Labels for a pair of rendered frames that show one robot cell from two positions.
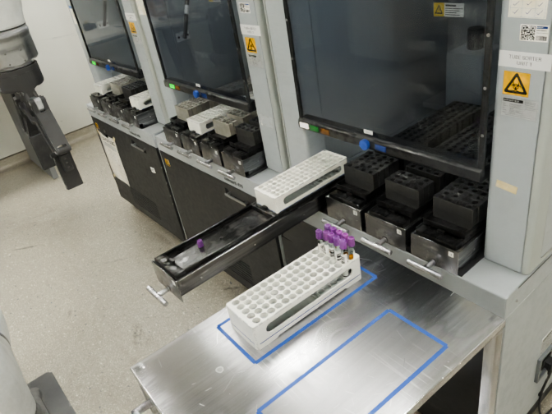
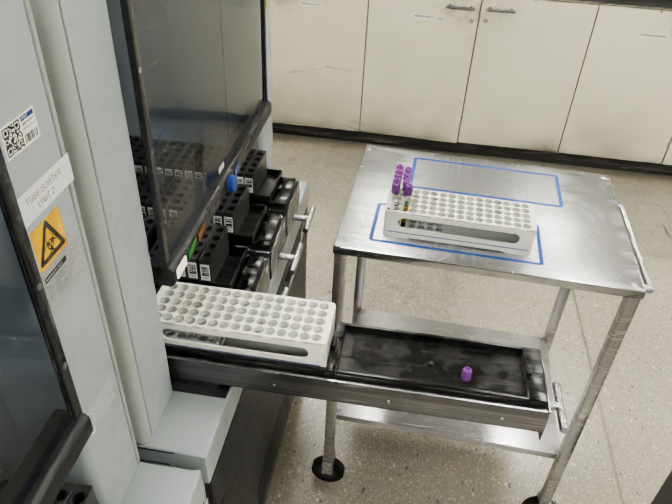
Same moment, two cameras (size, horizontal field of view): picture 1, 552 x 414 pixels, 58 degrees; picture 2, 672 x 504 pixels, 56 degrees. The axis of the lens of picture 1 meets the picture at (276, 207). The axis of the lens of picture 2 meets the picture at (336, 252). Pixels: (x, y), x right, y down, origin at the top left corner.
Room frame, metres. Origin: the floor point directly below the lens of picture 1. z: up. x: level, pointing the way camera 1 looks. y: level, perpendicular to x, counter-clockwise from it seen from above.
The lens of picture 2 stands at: (1.80, 0.51, 1.56)
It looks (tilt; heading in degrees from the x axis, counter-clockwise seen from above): 37 degrees down; 221
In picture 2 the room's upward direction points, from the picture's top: 3 degrees clockwise
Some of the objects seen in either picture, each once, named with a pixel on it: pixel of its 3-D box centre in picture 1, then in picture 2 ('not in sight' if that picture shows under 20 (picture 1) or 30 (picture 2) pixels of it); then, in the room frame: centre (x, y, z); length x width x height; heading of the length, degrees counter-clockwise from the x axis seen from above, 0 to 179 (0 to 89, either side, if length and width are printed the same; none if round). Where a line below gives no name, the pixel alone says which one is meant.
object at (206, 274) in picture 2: (361, 177); (214, 255); (1.26, -0.26, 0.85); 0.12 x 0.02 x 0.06; 35
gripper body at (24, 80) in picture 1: (25, 91); not in sight; (0.88, 0.39, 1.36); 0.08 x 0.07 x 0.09; 35
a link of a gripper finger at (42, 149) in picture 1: (43, 151); not in sight; (0.94, 0.43, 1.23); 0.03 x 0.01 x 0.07; 125
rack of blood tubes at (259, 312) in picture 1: (296, 290); (458, 219); (0.83, -0.01, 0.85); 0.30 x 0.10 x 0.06; 122
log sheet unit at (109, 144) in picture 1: (112, 158); not in sight; (2.77, 0.90, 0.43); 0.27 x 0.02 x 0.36; 34
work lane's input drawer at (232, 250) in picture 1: (259, 223); (348, 362); (1.23, 0.05, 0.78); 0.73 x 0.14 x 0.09; 124
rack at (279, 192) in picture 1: (302, 181); (242, 324); (1.33, -0.09, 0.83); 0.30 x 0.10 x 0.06; 124
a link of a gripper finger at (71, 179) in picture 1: (67, 169); not in sight; (0.82, 0.35, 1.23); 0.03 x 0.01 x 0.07; 125
